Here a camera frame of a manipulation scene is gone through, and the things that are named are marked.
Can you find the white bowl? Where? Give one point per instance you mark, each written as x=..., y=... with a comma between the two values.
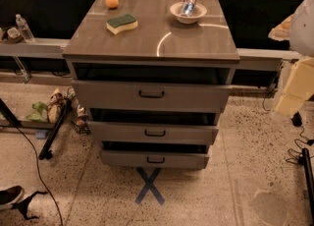
x=198, y=13

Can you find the green yellow sponge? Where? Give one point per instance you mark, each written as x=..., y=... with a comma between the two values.
x=122, y=23

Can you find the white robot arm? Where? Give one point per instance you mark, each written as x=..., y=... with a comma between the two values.
x=298, y=29

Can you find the black stand right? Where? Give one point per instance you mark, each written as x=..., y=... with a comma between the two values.
x=306, y=161

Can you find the clear plastic water bottle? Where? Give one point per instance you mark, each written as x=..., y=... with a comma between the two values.
x=24, y=29

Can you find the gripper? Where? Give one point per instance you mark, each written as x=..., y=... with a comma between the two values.
x=303, y=29

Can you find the orange fruit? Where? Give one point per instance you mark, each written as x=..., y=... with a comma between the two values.
x=112, y=4

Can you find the round dish with items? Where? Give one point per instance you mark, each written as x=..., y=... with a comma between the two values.
x=10, y=35

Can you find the blue silver drink can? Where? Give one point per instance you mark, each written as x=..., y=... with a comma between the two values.
x=188, y=7

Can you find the dark shoe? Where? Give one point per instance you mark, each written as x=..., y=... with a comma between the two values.
x=10, y=196

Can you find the black tripod leg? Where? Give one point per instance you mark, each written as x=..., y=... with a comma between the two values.
x=45, y=152

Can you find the grey drawer cabinet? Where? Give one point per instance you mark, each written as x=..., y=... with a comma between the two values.
x=160, y=50

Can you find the blue tape cross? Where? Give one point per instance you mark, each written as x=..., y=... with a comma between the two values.
x=149, y=186

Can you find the green snack bag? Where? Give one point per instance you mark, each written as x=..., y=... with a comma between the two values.
x=39, y=113

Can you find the grey middle drawer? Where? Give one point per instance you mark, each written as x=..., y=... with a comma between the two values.
x=153, y=133

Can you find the grey top drawer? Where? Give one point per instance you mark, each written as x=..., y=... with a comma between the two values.
x=151, y=97

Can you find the grey drawer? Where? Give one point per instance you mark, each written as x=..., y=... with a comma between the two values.
x=153, y=133
x=151, y=97
x=154, y=159

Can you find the grey bottom drawer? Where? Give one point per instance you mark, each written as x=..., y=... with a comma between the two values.
x=154, y=159

